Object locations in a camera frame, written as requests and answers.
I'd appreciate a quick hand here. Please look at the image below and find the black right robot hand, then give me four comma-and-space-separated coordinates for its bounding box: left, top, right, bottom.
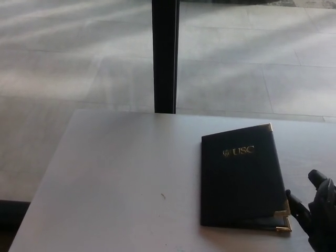
285, 169, 336, 252

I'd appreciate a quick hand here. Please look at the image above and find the black USC diary folder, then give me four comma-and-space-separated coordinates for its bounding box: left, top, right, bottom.
200, 123, 292, 233

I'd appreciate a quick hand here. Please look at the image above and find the dark low object beside table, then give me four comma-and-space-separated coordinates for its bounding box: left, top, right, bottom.
0, 199, 30, 234

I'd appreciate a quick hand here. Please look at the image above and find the black vertical window frame post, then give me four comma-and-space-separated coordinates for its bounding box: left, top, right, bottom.
151, 0, 181, 114

